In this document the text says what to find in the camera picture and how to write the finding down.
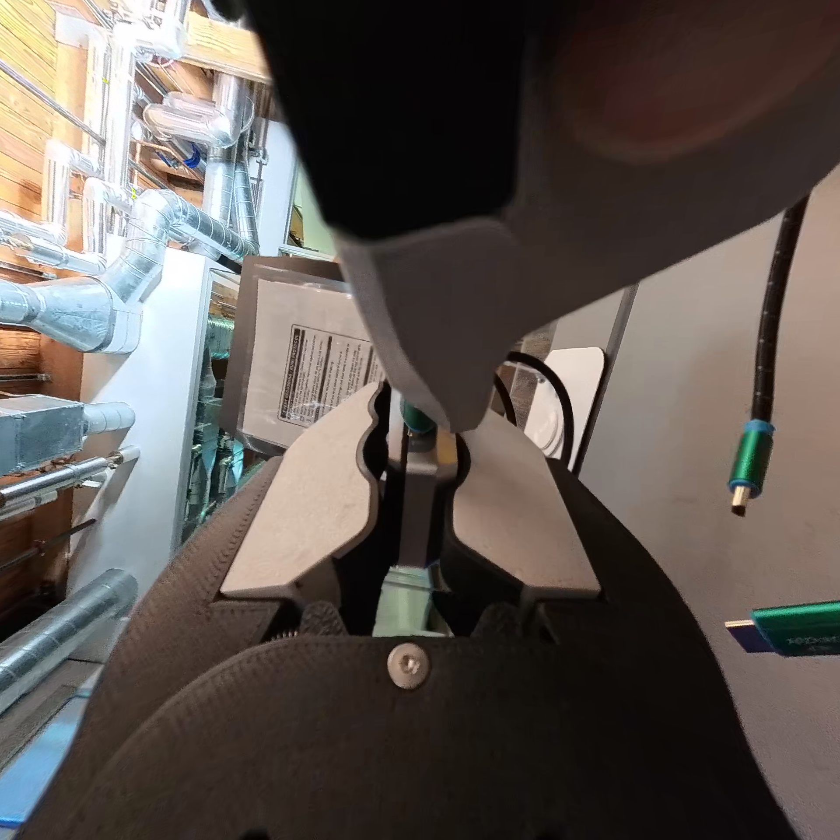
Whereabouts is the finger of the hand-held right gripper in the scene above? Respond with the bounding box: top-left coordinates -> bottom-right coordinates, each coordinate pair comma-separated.
335,0 -> 840,434

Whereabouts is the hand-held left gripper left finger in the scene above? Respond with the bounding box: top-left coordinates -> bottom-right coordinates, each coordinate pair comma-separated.
220,382 -> 395,599

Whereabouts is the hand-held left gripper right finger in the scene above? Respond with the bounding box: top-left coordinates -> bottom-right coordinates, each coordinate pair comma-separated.
448,420 -> 602,601

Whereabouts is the grey hdmi switch adapter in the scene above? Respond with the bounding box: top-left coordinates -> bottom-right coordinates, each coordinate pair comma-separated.
386,387 -> 457,573

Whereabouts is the black braided cable slim plug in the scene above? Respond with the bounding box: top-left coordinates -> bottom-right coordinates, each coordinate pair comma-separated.
728,197 -> 811,519

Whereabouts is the person's right hand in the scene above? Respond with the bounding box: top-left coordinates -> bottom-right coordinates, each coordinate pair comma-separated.
558,0 -> 840,165

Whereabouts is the printed instruction sheet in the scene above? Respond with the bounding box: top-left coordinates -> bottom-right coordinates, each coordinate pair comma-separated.
244,276 -> 389,442

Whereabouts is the instruction sign on stand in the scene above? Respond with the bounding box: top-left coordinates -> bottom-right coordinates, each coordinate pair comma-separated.
220,255 -> 358,454

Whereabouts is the round metal duct pipe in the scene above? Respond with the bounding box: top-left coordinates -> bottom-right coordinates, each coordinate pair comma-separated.
0,567 -> 140,716

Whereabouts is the rectangular metal air duct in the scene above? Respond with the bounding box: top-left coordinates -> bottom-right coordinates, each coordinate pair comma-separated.
0,397 -> 137,476

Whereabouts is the conical silver duct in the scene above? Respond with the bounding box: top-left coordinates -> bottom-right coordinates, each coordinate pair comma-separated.
0,189 -> 260,357

